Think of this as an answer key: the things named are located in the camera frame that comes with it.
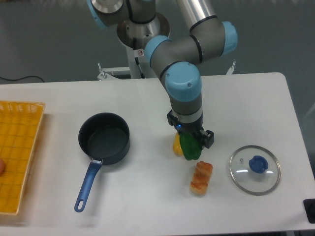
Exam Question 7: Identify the black floor cable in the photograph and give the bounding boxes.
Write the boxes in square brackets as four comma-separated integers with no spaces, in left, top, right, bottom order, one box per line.
[0,75,45,83]

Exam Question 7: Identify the orange object in basket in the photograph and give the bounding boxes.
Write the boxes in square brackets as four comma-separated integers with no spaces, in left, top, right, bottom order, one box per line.
[0,158,5,175]

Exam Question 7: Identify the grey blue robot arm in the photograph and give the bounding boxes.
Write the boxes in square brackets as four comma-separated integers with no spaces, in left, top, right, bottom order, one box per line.
[87,0,238,148]

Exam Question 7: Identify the dark pot blue handle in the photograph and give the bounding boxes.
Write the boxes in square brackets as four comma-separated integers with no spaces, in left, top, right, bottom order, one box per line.
[74,113,130,212]

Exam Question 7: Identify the glass lid blue knob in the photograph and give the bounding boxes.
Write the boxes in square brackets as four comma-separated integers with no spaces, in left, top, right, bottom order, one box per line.
[229,145,282,196]

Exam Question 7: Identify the black device at corner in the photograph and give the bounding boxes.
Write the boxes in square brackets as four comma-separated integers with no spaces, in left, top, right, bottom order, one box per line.
[303,199,315,224]

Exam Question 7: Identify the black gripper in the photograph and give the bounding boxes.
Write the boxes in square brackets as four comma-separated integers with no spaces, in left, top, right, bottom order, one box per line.
[167,110,214,149]

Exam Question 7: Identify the green bell pepper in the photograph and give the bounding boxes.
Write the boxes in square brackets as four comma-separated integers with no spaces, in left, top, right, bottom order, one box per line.
[179,133,202,161]

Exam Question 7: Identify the toasted bread roll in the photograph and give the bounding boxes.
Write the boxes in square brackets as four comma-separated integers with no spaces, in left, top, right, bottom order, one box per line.
[189,161,213,196]

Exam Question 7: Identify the white table bracket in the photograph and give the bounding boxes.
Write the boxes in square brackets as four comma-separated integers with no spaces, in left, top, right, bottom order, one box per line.
[226,61,236,75]

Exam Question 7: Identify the yellow woven basket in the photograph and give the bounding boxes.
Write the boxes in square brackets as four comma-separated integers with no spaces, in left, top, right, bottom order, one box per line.
[0,100,45,215]

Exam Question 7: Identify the yellow bell pepper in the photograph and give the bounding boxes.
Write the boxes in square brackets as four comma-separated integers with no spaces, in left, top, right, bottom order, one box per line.
[173,133,183,156]

